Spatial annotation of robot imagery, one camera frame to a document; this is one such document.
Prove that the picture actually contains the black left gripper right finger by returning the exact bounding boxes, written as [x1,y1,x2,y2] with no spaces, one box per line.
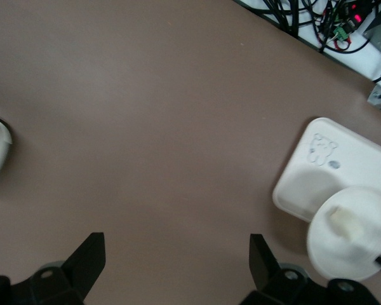
[241,234,381,305]

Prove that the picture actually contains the black cable bundle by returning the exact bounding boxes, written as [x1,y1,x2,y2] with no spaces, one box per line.
[241,0,331,39]

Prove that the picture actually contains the red wire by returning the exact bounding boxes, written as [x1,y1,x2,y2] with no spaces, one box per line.
[313,18,352,52]

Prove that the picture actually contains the white steamed bun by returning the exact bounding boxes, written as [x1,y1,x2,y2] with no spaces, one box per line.
[328,205,364,241]

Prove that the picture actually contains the black power strip red lights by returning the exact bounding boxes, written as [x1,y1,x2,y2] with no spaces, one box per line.
[340,0,377,31]

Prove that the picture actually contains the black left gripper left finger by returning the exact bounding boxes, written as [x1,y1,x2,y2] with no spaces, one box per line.
[0,233,107,305]

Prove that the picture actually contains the green terminal connector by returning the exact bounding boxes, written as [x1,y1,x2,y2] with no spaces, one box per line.
[333,25,352,42]

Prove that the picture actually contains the cream tray with bear drawing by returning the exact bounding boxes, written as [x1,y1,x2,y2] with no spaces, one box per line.
[272,117,381,222]

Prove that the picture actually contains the round white plate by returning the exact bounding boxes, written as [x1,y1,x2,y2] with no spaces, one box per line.
[306,186,381,282]

